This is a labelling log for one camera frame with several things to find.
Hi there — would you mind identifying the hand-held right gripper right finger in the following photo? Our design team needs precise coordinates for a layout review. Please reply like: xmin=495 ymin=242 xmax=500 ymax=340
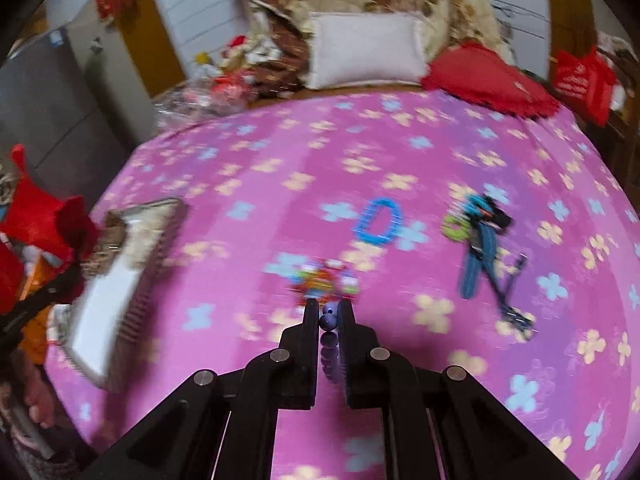
xmin=337 ymin=300 xmax=586 ymax=480

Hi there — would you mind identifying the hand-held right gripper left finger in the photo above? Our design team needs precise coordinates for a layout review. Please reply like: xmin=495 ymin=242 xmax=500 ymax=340
xmin=92 ymin=298 xmax=319 ymax=480

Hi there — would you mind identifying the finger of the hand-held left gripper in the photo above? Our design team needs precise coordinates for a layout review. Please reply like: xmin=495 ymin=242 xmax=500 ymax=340
xmin=0 ymin=266 xmax=87 ymax=347

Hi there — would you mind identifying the purple bead bracelet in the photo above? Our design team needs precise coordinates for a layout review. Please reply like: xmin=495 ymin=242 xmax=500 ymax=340
xmin=318 ymin=302 xmax=342 ymax=384

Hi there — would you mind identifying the striped cardboard box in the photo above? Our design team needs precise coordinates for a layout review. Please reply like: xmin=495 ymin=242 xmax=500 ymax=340
xmin=65 ymin=197 xmax=191 ymax=394

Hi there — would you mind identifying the multicoloured bead bracelet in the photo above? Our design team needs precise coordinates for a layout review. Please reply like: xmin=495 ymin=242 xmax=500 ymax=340
xmin=289 ymin=258 xmax=362 ymax=307

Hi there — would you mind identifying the blue bead bracelet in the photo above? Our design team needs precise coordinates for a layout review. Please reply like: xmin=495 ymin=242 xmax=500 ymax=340
xmin=355 ymin=198 xmax=404 ymax=245

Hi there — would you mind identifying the green bead bracelet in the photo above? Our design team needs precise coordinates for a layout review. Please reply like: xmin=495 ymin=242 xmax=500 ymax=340
xmin=441 ymin=212 xmax=474 ymax=241

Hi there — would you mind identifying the blue striped strap watch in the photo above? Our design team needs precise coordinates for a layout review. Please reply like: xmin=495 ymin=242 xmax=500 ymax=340
xmin=458 ymin=192 xmax=516 ymax=301

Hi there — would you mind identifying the person's left hand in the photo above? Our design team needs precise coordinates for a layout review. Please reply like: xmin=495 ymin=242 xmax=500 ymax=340
xmin=23 ymin=360 xmax=57 ymax=429

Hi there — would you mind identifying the orange plastic basket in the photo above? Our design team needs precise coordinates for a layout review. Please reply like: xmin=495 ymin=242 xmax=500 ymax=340
xmin=17 ymin=305 xmax=57 ymax=367

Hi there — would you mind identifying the red gift bag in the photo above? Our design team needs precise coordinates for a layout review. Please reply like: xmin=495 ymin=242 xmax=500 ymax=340
xmin=0 ymin=143 xmax=102 ymax=312

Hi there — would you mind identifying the dark thin hair clip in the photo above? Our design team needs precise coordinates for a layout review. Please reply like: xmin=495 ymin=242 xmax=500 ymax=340
xmin=492 ymin=254 xmax=539 ymax=342

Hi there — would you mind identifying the pink floral bedsheet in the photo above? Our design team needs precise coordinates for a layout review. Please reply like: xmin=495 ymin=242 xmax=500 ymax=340
xmin=46 ymin=85 xmax=640 ymax=480

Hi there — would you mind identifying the grey refrigerator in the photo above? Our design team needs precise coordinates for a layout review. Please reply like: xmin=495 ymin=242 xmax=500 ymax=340
xmin=0 ymin=24 xmax=132 ymax=183

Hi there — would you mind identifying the clear plastic bag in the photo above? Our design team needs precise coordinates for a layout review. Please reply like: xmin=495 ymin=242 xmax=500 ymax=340
xmin=152 ymin=62 xmax=261 ymax=132

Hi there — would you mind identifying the white pillow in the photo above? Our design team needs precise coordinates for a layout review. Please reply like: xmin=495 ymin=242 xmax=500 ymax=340
xmin=302 ymin=11 xmax=431 ymax=91

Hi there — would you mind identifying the red frilled pillow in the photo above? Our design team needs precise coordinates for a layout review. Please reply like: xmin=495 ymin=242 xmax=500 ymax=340
xmin=421 ymin=42 xmax=561 ymax=120

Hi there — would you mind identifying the red white plush toy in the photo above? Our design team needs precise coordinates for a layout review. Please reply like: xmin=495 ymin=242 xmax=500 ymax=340
xmin=220 ymin=35 xmax=261 ymax=73

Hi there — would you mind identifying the red printed shopping bag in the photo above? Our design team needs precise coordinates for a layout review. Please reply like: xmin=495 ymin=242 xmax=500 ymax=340
xmin=549 ymin=45 xmax=619 ymax=129

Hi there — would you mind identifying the wooden shelf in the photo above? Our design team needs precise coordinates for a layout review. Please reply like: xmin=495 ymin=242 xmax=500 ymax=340
xmin=595 ymin=30 xmax=640 ymax=166

